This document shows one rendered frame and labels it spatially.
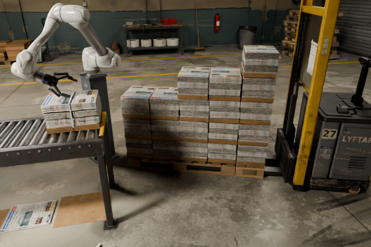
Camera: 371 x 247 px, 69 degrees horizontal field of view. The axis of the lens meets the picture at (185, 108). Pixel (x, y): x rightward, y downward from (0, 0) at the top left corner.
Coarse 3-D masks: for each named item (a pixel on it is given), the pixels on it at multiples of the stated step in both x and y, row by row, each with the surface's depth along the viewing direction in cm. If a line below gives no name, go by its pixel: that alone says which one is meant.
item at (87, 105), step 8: (80, 96) 208; (88, 96) 208; (96, 96) 208; (80, 104) 197; (88, 104) 198; (96, 104) 203; (80, 112) 199; (88, 112) 201; (96, 112) 202; (80, 120) 202; (88, 120) 203; (96, 120) 205
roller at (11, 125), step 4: (8, 124) 218; (12, 124) 218; (16, 124) 223; (8, 128) 211; (12, 128) 215; (4, 132) 204; (8, 132) 208; (0, 136) 198; (4, 136) 201; (0, 140) 195; (0, 144) 193
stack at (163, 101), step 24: (144, 96) 266; (168, 96) 265; (144, 120) 271; (168, 120) 269; (144, 144) 283; (168, 144) 279; (192, 144) 275; (216, 144) 272; (144, 168) 294; (168, 168) 292
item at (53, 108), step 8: (48, 96) 208; (56, 96) 208; (48, 104) 194; (56, 104) 194; (64, 104) 194; (48, 112) 194; (56, 112) 196; (64, 112) 197; (48, 120) 197; (56, 120) 198; (64, 120) 199
